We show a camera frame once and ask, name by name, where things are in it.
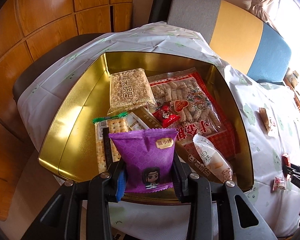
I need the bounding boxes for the gold-brown snack pouch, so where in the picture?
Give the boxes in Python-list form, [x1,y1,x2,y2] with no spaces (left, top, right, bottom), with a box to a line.
[127,106,223,183]

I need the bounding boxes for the purple snack packet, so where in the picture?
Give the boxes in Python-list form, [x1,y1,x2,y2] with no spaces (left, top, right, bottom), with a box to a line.
[109,128,178,193]

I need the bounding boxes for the white transparent biscuit packet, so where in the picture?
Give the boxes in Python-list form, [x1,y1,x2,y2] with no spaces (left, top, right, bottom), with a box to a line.
[193,134,233,183]

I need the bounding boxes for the small red candy packet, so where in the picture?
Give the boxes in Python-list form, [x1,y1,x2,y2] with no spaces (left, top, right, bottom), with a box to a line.
[153,102,180,128]

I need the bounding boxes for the green-edged cracker pack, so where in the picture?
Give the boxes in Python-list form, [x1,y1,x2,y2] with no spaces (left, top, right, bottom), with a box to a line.
[93,112,128,173]

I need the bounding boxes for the brown crumb pastry packet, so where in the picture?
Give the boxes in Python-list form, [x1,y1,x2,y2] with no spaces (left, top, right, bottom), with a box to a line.
[259,107,273,134]

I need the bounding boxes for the red checkered rice-stick snack bag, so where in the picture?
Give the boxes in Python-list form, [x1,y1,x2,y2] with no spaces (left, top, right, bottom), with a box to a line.
[148,69,237,161]

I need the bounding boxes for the puffed rice cake pack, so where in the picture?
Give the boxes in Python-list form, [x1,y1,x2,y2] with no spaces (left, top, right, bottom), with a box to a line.
[108,68,157,115]

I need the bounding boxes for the long red candy packet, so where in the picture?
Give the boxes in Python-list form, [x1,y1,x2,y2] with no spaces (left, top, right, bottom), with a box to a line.
[282,153,291,167]

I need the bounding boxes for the white pink-flower candy packet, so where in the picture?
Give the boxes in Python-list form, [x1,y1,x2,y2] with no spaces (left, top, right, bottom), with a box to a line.
[272,176,286,191]

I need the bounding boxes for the white green-cloud tablecloth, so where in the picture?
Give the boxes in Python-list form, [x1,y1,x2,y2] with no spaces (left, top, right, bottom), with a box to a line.
[15,22,300,237]

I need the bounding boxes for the boxes on side table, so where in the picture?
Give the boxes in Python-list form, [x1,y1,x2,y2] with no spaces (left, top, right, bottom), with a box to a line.
[289,70,299,88]

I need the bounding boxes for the gold metal tin box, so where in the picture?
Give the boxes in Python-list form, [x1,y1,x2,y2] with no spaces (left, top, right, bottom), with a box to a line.
[39,51,254,192]

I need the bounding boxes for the black rolled mat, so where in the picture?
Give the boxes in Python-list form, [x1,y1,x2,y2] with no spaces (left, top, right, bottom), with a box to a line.
[148,0,172,23]

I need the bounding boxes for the wooden panel cabinet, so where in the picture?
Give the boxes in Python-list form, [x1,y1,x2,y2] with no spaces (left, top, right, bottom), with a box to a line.
[0,0,133,220]

